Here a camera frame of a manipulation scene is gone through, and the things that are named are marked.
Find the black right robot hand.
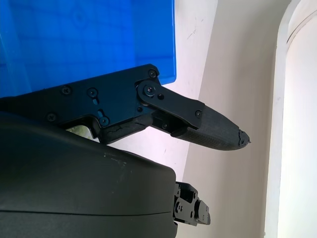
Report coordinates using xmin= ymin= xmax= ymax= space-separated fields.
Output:
xmin=0 ymin=63 xmax=252 ymax=238

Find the white curved panel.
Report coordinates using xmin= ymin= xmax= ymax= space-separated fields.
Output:
xmin=264 ymin=0 xmax=317 ymax=238

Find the blue plastic tray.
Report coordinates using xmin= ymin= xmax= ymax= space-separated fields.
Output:
xmin=0 ymin=0 xmax=177 ymax=99

